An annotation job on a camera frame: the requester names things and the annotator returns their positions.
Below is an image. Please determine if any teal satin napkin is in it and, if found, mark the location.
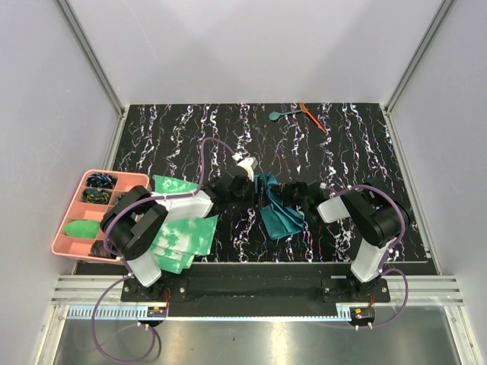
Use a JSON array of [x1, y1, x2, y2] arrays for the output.
[[256, 174, 304, 240]]

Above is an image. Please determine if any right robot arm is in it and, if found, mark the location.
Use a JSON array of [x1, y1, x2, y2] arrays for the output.
[[275, 181, 413, 302]]

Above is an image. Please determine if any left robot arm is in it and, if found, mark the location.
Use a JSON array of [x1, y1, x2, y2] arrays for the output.
[[100, 167, 254, 301]]

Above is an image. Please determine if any black marble pattern mat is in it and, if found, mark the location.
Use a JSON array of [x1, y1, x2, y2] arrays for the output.
[[113, 103, 409, 262]]

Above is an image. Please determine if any green tie-dye cloth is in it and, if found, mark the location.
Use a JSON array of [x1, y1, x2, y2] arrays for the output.
[[148, 173, 220, 275]]

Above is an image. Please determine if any teal plastic spoon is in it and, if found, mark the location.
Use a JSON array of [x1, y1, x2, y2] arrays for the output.
[[268, 109, 302, 122]]

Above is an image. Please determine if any orange plastic fork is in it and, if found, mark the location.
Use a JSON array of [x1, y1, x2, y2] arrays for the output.
[[299, 103, 327, 134]]

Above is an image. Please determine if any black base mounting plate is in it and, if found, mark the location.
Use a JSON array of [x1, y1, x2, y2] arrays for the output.
[[104, 263, 390, 319]]

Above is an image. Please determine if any blue patterned rolled cloth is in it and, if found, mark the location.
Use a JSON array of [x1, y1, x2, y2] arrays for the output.
[[86, 173, 117, 189]]

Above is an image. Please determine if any brown patterned rolled cloth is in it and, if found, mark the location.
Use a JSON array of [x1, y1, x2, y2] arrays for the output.
[[89, 240, 115, 259]]

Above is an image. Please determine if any green rolled cloth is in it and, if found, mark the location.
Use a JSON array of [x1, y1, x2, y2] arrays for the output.
[[65, 220, 100, 239]]

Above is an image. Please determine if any pink compartment tray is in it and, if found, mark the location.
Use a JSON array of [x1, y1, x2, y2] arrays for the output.
[[51, 170, 150, 265]]

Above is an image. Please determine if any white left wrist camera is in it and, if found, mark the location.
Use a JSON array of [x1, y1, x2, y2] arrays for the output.
[[232, 153, 258, 182]]

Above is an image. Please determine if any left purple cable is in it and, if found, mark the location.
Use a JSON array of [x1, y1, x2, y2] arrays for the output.
[[91, 136, 240, 362]]

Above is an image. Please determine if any aluminium front rail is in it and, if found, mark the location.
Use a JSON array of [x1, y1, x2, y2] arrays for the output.
[[52, 275, 463, 322]]

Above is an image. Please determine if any right aluminium frame post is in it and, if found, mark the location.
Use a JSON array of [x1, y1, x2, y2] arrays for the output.
[[384, 0, 457, 113]]

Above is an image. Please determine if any aluminium frame post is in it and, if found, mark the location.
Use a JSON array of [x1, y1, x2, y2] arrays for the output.
[[54, 0, 125, 117], [384, 0, 457, 113]]

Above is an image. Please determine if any left aluminium frame post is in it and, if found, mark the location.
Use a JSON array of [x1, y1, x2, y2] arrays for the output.
[[54, 0, 125, 117]]

